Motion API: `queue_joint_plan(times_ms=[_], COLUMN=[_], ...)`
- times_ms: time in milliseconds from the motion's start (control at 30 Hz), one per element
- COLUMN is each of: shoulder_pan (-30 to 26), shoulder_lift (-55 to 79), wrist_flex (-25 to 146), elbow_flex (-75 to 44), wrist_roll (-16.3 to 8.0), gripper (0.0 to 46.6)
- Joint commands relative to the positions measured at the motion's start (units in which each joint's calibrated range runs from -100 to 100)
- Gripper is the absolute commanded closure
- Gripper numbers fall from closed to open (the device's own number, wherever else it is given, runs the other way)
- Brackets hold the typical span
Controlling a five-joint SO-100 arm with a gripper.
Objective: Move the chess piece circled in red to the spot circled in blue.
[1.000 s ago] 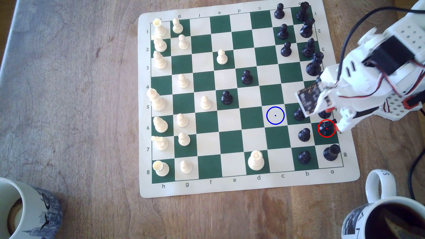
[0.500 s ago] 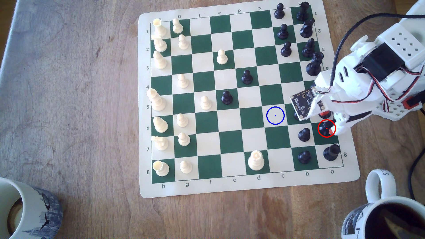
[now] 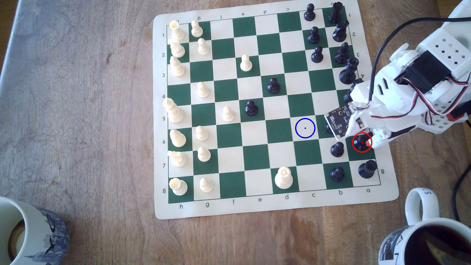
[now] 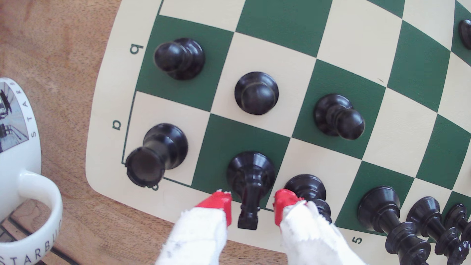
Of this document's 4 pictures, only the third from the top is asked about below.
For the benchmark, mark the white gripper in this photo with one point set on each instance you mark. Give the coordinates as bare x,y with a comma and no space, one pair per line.
382,139

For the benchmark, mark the black knight chess piece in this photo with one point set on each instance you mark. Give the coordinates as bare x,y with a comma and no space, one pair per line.
358,142
339,34

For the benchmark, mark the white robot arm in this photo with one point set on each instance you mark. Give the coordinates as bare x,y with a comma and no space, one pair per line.
449,51

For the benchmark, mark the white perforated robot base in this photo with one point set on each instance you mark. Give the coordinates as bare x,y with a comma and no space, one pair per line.
441,123

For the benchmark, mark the black pawn chess piece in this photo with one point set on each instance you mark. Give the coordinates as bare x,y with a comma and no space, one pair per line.
337,175
273,87
251,109
317,56
309,14
327,128
314,36
337,150

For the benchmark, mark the black king chess piece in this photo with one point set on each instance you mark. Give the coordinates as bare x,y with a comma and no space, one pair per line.
347,97

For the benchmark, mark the black rook chess piece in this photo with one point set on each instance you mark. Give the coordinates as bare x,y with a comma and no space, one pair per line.
335,15
366,170

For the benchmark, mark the black bishop chess piece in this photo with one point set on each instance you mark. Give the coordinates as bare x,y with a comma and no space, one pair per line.
341,56

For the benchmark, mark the white queen chess piece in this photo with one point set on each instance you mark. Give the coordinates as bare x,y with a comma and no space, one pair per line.
283,179

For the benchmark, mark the green and cream chess mat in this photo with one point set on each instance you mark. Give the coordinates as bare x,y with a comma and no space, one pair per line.
257,154

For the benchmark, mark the white pawn chess piece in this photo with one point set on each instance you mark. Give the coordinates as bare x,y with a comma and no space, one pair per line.
204,155
202,134
246,65
206,186
203,49
228,116
197,31
202,91

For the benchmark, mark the white bishop chess piece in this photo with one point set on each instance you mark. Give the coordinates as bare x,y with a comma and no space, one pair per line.
178,70
178,139

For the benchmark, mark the white knight chess piece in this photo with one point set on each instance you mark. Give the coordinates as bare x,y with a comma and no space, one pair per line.
179,159
178,50

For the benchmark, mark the white king chess piece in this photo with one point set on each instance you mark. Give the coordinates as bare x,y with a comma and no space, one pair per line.
175,115

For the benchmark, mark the white rook chess piece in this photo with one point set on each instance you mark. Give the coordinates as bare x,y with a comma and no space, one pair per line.
177,34
179,187

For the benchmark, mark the skyline print mug with tea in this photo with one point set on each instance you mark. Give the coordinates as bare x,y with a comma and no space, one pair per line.
395,243

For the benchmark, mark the empty skyline print mug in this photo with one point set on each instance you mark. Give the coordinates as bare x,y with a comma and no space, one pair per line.
40,235

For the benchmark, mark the black camera circuit board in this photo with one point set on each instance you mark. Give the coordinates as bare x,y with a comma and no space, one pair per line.
338,123

